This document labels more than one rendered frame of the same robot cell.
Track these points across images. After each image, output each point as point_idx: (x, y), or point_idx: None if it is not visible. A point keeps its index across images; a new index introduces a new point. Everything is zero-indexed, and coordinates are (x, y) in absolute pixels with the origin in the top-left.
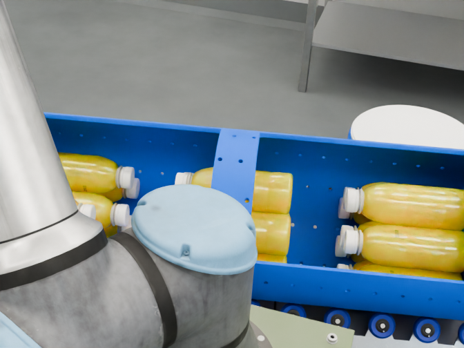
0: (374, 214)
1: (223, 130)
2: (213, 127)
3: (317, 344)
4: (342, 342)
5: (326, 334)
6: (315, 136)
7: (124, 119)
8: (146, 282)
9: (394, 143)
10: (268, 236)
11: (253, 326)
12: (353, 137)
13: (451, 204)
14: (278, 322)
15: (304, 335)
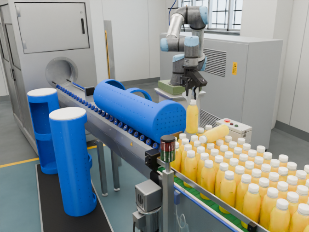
0: None
1: (130, 91)
2: (129, 93)
3: (163, 81)
4: (161, 80)
5: (161, 81)
6: (117, 89)
7: (141, 98)
8: None
9: (110, 85)
10: None
11: (168, 82)
12: (76, 117)
13: None
14: (164, 82)
15: (163, 81)
